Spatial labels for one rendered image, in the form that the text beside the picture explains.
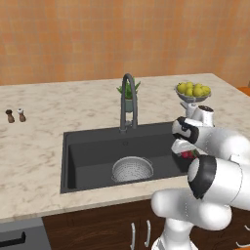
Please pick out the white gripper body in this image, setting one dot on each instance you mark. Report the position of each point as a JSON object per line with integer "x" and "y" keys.
{"x": 181, "y": 147}

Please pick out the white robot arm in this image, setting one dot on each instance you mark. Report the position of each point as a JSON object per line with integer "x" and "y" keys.
{"x": 215, "y": 192}

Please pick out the red green mango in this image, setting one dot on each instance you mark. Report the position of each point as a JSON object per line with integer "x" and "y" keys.
{"x": 188, "y": 155}

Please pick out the white metal colander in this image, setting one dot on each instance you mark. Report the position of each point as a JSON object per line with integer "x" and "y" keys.
{"x": 133, "y": 169}

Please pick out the dark grey sink faucet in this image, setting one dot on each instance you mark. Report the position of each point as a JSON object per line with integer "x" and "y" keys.
{"x": 123, "y": 107}

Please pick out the dark grey sink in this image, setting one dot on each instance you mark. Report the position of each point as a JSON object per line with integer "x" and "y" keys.
{"x": 94, "y": 156}

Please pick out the grey fruit bowl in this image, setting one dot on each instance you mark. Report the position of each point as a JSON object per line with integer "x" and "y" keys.
{"x": 186, "y": 98}

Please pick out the yellow fruit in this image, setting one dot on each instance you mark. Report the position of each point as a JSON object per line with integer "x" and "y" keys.
{"x": 206, "y": 90}
{"x": 198, "y": 91}
{"x": 189, "y": 92}
{"x": 181, "y": 88}
{"x": 189, "y": 84}

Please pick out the green plant in pot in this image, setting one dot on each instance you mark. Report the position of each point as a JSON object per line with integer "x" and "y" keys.
{"x": 129, "y": 94}

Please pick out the dark wood cupboard door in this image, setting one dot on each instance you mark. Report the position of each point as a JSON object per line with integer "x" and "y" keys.
{"x": 91, "y": 228}
{"x": 154, "y": 228}

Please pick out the dark wood drawer front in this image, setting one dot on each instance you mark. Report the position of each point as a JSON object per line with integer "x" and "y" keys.
{"x": 239, "y": 236}

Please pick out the brown white-topped salt shaker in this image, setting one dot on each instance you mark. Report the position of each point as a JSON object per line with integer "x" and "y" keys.
{"x": 21, "y": 115}

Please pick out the brown pepper shaker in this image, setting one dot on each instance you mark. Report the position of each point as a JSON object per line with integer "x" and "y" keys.
{"x": 10, "y": 116}

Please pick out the grey dishwasher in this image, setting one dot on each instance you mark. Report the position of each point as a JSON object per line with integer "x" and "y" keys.
{"x": 29, "y": 234}

